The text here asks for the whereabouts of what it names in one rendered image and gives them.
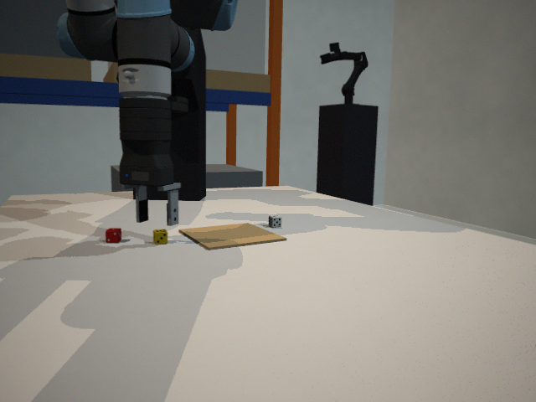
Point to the white die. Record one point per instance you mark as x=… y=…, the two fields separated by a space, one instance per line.
x=274 y=221

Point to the red die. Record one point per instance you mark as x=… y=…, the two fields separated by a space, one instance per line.
x=113 y=235

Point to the tan square mat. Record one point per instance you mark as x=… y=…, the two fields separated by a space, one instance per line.
x=230 y=235

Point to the yellow die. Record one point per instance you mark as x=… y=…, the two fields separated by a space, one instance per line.
x=160 y=236

